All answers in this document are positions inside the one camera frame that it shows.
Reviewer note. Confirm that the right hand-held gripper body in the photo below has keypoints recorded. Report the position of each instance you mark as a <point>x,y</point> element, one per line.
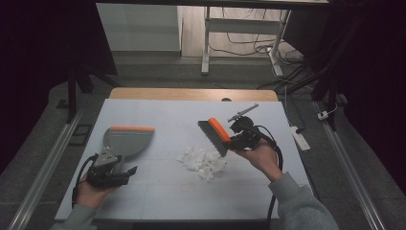
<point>245,126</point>

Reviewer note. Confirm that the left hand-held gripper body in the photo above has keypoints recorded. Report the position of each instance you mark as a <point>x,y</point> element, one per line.
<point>105,158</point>

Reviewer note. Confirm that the grey dustpan with orange edge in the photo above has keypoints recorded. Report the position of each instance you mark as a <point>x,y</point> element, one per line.
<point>129,142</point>

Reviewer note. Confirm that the orange brush with grey bristles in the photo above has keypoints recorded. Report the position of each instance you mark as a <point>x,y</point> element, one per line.
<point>214,135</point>

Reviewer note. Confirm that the pile of white paper scraps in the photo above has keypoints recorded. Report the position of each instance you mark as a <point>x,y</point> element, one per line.
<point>202,163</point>

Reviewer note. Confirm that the person's right hand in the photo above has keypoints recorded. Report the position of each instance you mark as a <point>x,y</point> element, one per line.
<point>263,158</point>

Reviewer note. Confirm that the person's left hand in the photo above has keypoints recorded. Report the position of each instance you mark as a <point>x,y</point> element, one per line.
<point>87,195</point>

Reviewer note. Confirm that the white power strip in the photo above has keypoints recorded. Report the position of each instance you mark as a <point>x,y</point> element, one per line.
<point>300,138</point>

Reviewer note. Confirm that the pale grey table mat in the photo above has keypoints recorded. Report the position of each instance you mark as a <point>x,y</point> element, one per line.
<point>178,115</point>

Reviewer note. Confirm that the black tripod stand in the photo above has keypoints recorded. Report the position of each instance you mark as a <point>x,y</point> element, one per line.
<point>72,96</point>

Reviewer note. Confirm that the small white adapter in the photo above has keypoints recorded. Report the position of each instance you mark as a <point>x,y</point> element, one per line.
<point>323,115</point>

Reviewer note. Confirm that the black metal stand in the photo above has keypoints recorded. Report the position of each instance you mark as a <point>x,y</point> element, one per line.
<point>328,83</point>

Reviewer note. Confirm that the dark curtain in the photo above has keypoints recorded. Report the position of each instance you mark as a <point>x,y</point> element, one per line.
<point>32,64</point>
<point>383,80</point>

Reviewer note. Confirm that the white panel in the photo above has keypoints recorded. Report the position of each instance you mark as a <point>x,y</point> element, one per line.
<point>139,27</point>

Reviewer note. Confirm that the black rectangular floor frame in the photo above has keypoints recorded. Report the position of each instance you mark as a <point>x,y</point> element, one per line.
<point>81,135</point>

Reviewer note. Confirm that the aluminium rail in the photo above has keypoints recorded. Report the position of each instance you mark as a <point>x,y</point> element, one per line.
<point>48,166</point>
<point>351,172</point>

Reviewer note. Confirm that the white desk frame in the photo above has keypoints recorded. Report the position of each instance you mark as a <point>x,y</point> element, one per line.
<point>242,26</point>

